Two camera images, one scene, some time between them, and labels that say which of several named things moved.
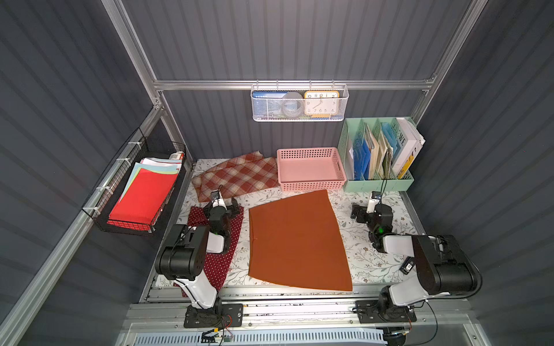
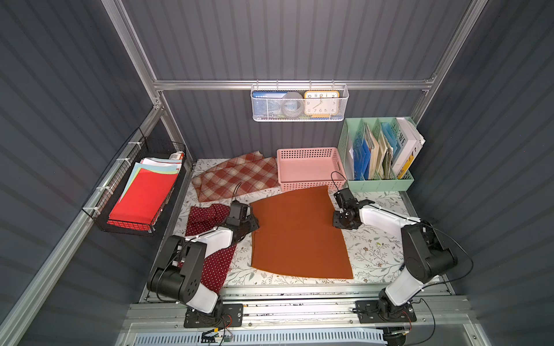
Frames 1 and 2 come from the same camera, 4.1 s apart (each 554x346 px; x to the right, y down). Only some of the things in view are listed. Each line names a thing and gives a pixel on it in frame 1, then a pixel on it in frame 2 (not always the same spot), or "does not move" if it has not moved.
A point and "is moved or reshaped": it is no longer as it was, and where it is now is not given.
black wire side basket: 135,194 does not move
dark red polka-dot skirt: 217,264 does not move
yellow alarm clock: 322,103 does not move
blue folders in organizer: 361,161 does not move
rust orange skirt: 297,242 is moved or reshaped
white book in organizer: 409,142 does not move
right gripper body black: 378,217 to 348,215
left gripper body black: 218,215 to 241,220
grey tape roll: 293,104 does not move
